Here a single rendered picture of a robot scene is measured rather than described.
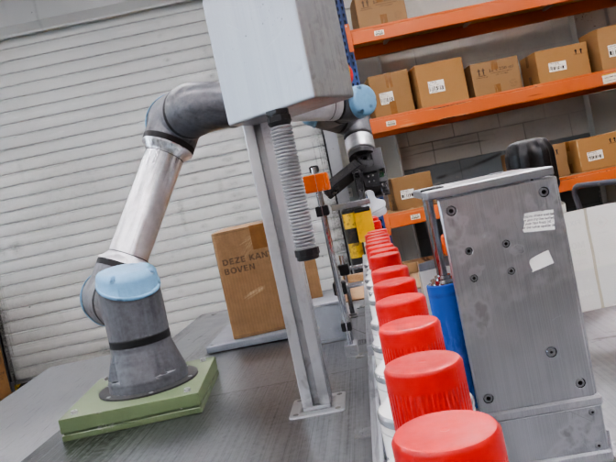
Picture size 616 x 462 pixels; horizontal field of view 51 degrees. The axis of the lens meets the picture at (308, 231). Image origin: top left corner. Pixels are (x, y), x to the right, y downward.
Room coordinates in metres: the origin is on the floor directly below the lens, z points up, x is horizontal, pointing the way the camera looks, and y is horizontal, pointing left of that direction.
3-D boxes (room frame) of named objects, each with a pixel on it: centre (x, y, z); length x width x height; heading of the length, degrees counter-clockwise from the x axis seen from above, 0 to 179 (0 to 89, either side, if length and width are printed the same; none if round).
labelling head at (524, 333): (0.62, -0.16, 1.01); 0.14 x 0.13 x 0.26; 175
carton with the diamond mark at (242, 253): (1.75, 0.12, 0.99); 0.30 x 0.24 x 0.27; 1
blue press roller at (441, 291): (0.59, -0.11, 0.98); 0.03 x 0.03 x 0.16
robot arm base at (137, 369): (1.24, 0.36, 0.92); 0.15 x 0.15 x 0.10
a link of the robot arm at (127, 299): (1.25, 0.36, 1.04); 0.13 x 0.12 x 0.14; 31
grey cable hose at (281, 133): (0.90, 0.01, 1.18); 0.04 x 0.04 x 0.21
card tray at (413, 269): (2.04, -0.20, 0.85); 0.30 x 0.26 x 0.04; 175
